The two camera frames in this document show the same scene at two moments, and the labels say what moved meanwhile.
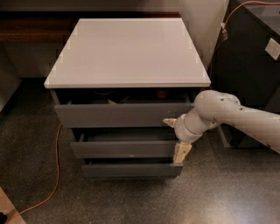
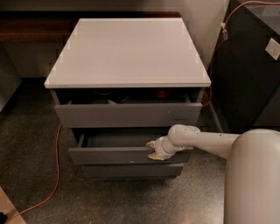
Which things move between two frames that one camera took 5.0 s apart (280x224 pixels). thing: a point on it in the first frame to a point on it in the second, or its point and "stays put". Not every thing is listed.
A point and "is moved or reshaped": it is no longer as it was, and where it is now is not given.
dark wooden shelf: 56,26 stays put
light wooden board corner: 7,207 stays put
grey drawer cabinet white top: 114,83 stays put
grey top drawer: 120,108 stays put
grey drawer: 81,147 is moved or reshaped
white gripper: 181,131 to 159,147
